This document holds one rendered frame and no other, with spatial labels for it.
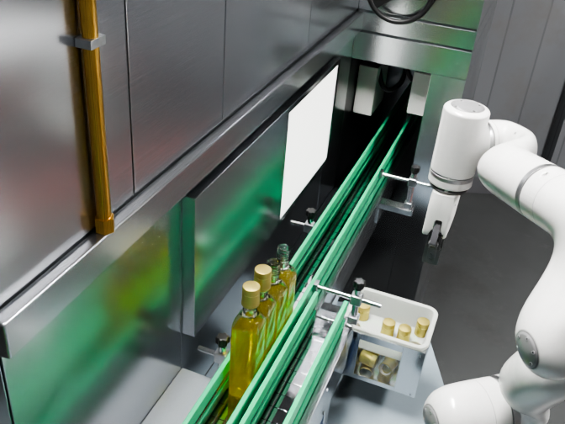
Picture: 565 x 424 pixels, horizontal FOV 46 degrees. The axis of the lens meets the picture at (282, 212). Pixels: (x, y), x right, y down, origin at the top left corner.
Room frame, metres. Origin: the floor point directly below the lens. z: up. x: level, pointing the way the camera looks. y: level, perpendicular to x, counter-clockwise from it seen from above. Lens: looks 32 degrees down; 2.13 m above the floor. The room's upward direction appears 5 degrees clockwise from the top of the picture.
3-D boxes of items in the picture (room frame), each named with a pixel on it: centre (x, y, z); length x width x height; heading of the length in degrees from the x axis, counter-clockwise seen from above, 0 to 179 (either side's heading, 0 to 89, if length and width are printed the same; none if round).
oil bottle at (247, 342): (1.00, 0.05, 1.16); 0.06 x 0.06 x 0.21; 72
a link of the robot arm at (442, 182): (1.14, -0.32, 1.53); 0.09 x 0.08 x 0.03; 161
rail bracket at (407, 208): (1.86, -0.38, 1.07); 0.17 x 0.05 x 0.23; 71
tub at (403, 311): (1.33, -0.30, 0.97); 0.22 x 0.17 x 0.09; 71
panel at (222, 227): (1.47, 0.03, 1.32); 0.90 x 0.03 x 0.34; 161
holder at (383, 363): (1.34, -0.28, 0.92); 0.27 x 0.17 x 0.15; 71
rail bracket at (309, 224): (1.54, -0.06, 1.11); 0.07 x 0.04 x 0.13; 71
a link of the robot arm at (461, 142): (1.14, -0.32, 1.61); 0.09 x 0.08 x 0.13; 107
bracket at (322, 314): (1.26, -0.15, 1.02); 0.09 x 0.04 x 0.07; 71
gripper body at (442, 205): (1.14, -0.32, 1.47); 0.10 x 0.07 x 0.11; 161
